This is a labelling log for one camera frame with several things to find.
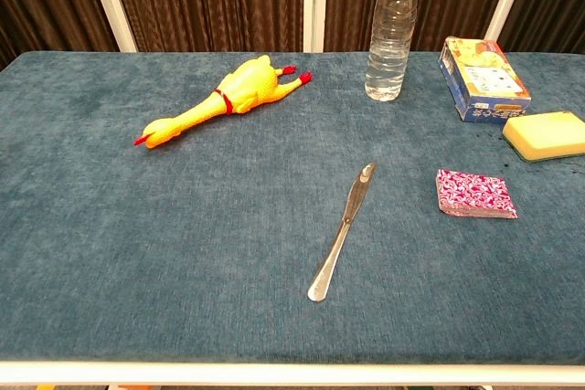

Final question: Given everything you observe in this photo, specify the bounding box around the yellow green sponge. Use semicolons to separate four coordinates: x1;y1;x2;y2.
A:
502;110;585;164

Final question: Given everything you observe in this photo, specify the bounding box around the white upright frame post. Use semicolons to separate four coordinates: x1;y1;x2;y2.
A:
302;0;330;54

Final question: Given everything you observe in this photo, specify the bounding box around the clear plastic water bottle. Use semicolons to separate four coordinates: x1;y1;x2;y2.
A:
364;0;419;102

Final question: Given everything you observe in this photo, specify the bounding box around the white table edge rail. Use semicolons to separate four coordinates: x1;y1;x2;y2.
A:
0;360;585;387

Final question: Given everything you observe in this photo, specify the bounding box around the silver metal table knife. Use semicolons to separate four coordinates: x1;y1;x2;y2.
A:
306;162;378;303

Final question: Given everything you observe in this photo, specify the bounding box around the pink patterned card stack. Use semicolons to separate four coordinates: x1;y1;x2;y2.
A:
435;168;519;220

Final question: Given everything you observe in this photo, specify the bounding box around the yellow rubber chicken toy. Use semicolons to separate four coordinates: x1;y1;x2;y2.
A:
133;55;314;150

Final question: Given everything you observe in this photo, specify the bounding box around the blue cardboard box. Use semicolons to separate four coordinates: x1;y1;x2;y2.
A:
438;36;533;124

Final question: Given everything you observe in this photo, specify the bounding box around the blue fabric tablecloth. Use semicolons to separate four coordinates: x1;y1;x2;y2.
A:
0;50;585;366

